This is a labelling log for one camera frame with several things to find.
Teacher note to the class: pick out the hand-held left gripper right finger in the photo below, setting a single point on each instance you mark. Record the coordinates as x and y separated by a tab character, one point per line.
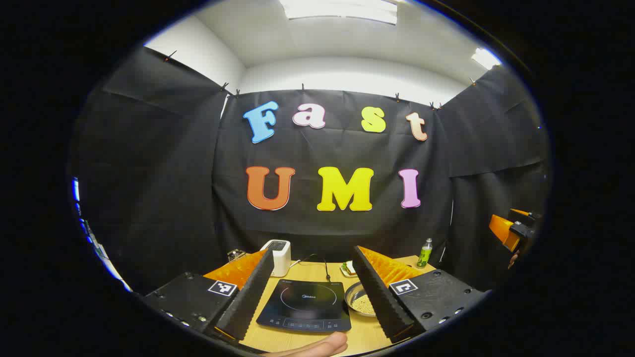
379	297

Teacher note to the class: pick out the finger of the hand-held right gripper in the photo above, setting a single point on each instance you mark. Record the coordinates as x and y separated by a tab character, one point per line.
501	230

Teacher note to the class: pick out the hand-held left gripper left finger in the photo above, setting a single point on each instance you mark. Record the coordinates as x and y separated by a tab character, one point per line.
250	292

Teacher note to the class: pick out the pile of soybeans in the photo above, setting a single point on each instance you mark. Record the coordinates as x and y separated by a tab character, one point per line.
364	305

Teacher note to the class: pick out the black induction cooktop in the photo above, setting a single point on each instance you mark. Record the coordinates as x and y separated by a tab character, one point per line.
305	305

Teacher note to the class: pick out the toy sandwich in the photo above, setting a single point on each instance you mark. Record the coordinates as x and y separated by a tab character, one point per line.
350	267

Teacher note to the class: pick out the white toaster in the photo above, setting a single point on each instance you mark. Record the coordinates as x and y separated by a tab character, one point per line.
278	255

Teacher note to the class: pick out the green drink bottle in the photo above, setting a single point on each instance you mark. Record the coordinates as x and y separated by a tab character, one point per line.
424	254

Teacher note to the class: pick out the black backdrop cloth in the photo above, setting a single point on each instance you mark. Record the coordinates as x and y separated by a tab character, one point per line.
173	198

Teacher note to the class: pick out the blue white printed board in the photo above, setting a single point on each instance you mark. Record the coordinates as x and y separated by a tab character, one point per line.
101	253

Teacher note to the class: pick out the ceiling light panel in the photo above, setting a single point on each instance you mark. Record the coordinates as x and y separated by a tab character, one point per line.
342	10
485	58

